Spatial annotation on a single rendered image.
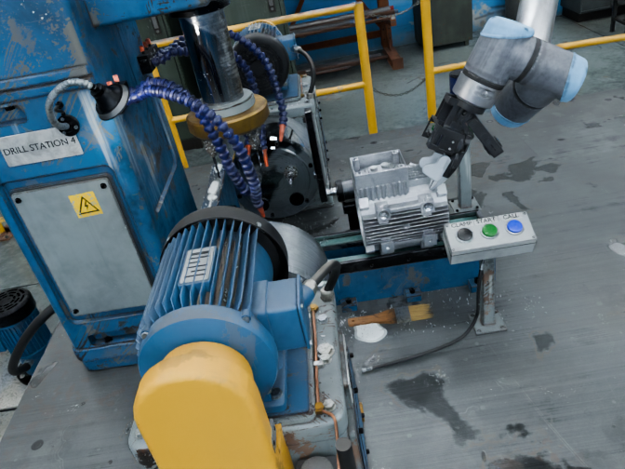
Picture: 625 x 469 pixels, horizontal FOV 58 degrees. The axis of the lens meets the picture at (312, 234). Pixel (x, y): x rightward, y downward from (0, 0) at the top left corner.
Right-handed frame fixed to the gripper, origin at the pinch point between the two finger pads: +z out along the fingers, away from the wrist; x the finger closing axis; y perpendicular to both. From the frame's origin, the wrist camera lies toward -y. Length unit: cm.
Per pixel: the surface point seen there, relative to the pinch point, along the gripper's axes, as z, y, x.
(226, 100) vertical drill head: -2.5, 49.7, -1.4
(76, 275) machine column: 41, 70, 13
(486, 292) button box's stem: 13.3, -15.1, 16.9
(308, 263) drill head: 12.2, 27.0, 26.8
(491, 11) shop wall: -4, -189, -516
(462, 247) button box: 2.9, -2.6, 20.1
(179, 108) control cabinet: 131, 82, -318
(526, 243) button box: -2.4, -14.1, 20.4
